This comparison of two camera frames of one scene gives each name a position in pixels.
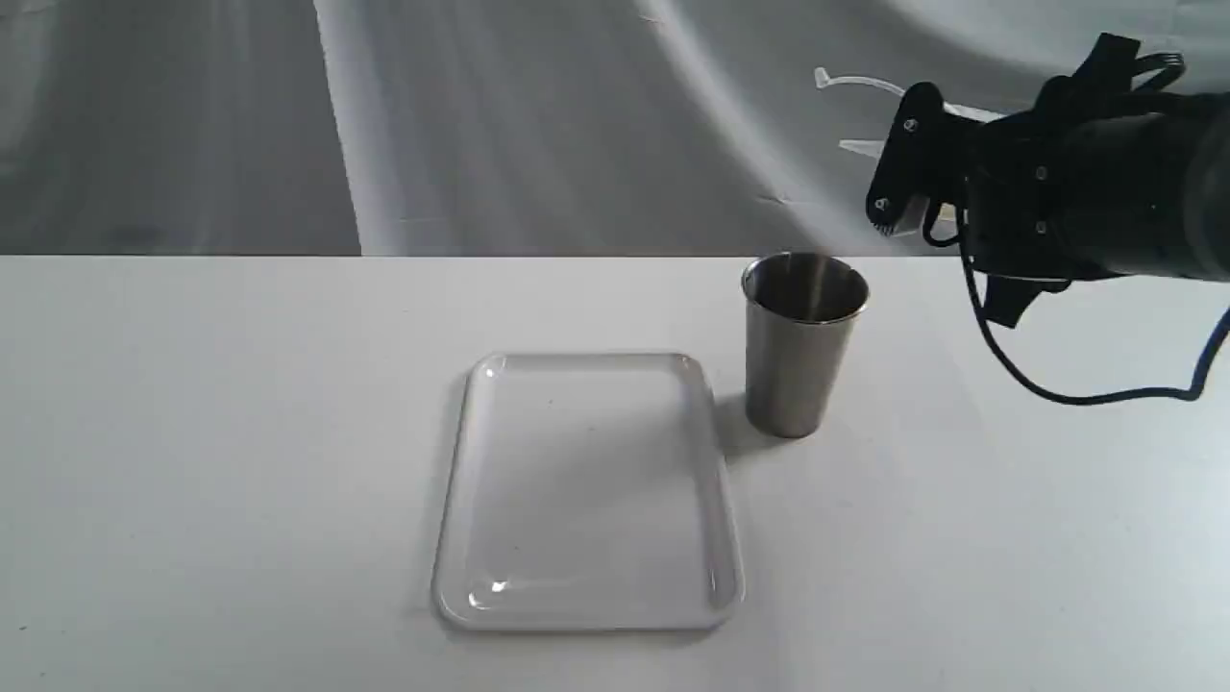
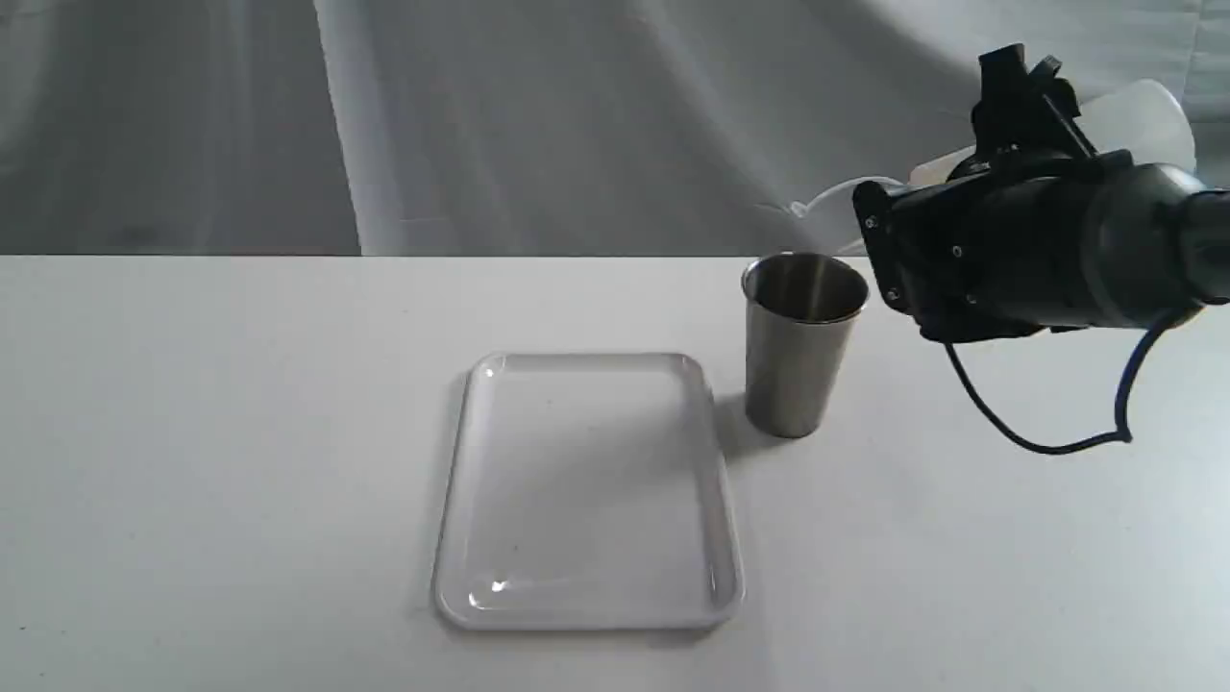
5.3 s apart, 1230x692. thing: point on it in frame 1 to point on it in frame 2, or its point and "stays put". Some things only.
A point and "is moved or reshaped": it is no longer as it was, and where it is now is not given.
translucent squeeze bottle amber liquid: [915, 208] is moved or reshaped
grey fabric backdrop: [505, 127] stays put
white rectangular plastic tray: [586, 492] stays put
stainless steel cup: [801, 312] stays put
